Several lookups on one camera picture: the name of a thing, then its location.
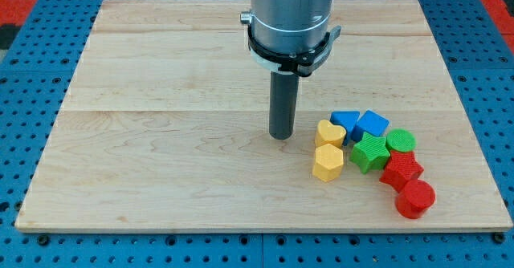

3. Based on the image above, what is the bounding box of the red star block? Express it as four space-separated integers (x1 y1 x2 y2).
379 150 424 193

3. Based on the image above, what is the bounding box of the green star block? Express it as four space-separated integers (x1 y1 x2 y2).
350 132 390 174

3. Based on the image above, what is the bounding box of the green cylinder block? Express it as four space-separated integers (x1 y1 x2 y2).
385 128 417 152

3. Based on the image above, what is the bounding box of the blue pentagon block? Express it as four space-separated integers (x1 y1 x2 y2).
330 111 360 146

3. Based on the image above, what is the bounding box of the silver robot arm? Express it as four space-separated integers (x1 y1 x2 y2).
240 0 332 55

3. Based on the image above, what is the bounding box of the red cylinder block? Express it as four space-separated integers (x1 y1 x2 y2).
395 179 436 219

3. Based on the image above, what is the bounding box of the yellow heart block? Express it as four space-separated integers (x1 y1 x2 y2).
315 120 347 148

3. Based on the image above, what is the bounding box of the black clamp ring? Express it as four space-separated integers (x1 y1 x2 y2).
247 25 342 78

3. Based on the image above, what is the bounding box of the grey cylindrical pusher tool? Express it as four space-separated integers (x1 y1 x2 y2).
269 72 299 140

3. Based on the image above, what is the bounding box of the blue square block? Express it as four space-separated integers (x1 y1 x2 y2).
351 110 390 142

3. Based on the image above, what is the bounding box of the wooden board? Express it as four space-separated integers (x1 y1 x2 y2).
15 0 512 233

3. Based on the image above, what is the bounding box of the yellow hexagon block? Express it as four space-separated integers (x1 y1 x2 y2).
312 144 344 182

